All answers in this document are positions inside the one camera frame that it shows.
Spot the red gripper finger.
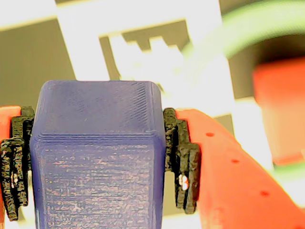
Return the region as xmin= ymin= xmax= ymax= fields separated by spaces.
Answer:
xmin=163 ymin=107 xmax=305 ymax=229
xmin=0 ymin=105 xmax=36 ymax=225

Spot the blue cube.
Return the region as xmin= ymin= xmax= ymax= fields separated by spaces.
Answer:
xmin=30 ymin=80 xmax=167 ymax=229

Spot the red cube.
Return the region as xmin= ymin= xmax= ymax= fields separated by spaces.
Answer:
xmin=252 ymin=57 xmax=305 ymax=165

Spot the checkerboard marker mat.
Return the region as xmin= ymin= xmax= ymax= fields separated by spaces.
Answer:
xmin=0 ymin=0 xmax=305 ymax=229

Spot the green ring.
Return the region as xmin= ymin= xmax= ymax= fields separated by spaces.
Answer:
xmin=183 ymin=0 xmax=305 ymax=191

